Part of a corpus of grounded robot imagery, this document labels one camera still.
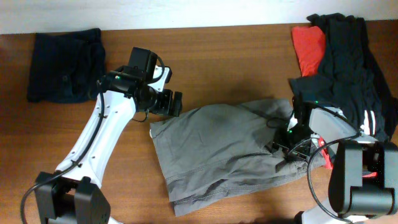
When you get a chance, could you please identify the grey cargo shorts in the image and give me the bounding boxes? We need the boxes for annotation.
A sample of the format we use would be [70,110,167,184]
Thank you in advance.
[150,99,307,217]

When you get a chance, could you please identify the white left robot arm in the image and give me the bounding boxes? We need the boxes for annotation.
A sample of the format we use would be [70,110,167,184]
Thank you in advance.
[34,67,182,223]

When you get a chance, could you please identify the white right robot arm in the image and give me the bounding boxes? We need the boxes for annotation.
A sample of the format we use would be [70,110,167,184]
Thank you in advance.
[271,101,397,223]

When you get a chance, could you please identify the black garment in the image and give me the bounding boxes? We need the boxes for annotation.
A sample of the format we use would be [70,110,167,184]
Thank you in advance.
[289,13,397,142]

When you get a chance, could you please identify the red garment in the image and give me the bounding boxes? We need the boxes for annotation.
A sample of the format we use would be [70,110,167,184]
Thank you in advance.
[292,26,376,170]

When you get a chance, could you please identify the dark navy folded garment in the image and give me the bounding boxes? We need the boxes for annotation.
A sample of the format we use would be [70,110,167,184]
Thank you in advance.
[27,28,106,103]

